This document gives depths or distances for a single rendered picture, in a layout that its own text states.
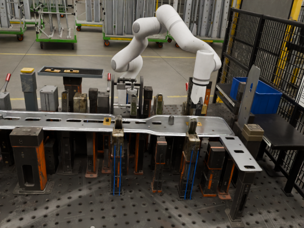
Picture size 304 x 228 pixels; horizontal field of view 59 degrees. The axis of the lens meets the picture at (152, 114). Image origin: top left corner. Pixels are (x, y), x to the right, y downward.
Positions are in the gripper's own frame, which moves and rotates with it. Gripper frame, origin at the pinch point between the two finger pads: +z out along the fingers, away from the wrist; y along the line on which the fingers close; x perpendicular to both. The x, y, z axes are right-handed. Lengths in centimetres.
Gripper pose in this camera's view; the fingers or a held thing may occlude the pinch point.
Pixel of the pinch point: (195, 110)
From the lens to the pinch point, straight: 145.8
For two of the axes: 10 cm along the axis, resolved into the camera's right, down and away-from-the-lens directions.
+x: 9.9, 0.4, 1.2
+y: 0.9, 4.3, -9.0
